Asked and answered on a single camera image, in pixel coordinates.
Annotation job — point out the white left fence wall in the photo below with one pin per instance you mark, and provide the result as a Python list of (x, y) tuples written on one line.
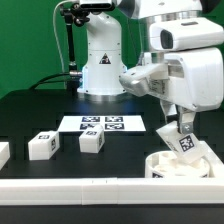
[(4, 153)]

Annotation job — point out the white marker sheet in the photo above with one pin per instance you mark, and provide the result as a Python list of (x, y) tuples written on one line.
[(128, 123)]

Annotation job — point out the white round stool seat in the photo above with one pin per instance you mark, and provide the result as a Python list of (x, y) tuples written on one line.
[(165, 164)]

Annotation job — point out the white right fence wall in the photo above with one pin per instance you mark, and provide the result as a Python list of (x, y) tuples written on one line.
[(216, 165)]

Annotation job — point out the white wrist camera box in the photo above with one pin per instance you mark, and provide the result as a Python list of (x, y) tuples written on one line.
[(184, 34)]

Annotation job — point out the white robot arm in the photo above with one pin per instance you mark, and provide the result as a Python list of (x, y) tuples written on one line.
[(104, 64)]

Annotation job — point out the black camera stand pole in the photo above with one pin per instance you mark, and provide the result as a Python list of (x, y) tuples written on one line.
[(74, 15)]

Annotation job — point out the white fence wall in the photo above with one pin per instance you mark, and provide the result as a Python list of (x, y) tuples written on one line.
[(216, 165), (4, 153), (114, 191)]

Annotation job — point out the white front fence wall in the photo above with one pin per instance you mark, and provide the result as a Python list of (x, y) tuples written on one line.
[(114, 191)]

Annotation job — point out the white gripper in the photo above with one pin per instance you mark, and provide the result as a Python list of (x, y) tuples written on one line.
[(192, 79)]

